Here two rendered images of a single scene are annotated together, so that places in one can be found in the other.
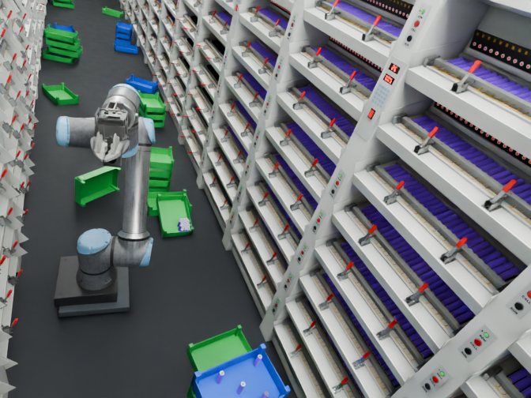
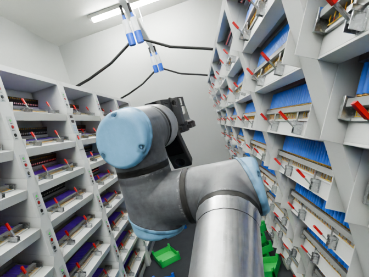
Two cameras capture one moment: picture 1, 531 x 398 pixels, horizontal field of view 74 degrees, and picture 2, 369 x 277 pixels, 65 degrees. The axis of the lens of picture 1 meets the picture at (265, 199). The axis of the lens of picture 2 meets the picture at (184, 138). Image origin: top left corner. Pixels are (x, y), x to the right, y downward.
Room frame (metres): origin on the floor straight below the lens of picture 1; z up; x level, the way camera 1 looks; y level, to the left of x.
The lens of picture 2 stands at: (1.28, 0.88, 1.21)
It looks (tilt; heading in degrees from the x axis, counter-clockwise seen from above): 2 degrees down; 220
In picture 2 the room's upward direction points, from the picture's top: 18 degrees counter-clockwise
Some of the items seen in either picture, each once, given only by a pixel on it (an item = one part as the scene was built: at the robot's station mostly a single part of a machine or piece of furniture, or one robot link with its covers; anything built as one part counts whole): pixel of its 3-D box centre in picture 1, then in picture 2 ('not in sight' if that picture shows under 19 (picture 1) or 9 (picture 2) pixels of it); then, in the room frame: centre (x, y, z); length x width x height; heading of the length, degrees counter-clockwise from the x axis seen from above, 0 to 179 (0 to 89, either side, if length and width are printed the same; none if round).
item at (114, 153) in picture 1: (114, 145); not in sight; (0.70, 0.39, 1.24); 0.09 x 0.03 x 0.06; 22
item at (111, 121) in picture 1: (114, 124); (166, 119); (0.80, 0.44, 1.24); 0.12 x 0.08 x 0.09; 22
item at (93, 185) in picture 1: (98, 185); not in sight; (1.85, 1.12, 0.10); 0.30 x 0.08 x 0.20; 161
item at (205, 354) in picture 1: (222, 354); not in sight; (1.02, -0.07, 0.04); 0.30 x 0.20 x 0.08; 134
